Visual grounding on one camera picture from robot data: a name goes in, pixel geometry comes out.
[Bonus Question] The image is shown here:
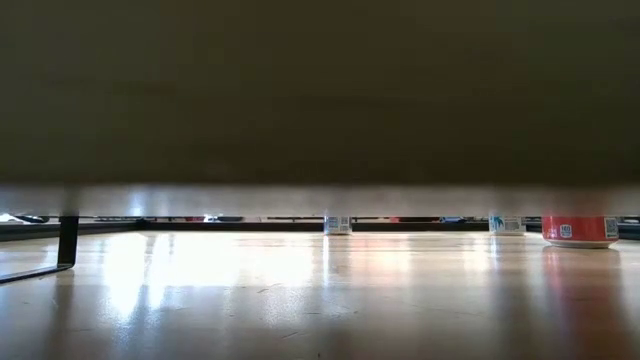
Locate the white teal-print beverage can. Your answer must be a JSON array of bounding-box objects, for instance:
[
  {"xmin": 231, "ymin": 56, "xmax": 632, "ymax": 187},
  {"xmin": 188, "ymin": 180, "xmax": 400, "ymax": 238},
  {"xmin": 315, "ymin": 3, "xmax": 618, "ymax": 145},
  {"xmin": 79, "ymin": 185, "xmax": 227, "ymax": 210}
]
[
  {"xmin": 323, "ymin": 216, "xmax": 353, "ymax": 236},
  {"xmin": 488, "ymin": 216, "xmax": 527, "ymax": 237}
]

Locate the red beverage can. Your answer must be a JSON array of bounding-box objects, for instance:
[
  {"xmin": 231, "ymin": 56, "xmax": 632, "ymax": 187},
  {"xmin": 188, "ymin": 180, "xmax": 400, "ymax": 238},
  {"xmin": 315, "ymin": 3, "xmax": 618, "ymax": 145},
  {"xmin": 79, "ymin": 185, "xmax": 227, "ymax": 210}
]
[{"xmin": 541, "ymin": 215, "xmax": 620, "ymax": 250}]

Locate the black metal table frame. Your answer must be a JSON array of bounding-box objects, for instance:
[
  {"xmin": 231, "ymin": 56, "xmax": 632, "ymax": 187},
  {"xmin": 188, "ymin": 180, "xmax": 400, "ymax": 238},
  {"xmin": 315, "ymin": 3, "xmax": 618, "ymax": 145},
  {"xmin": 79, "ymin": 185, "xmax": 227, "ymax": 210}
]
[{"xmin": 0, "ymin": 221, "xmax": 640, "ymax": 244}]

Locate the black metal shelf leg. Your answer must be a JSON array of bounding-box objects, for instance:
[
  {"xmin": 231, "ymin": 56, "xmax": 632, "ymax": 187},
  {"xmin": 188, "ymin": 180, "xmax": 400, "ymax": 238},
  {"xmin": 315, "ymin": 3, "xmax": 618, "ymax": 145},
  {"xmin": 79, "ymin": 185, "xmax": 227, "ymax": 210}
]
[{"xmin": 0, "ymin": 215, "xmax": 80, "ymax": 285}]

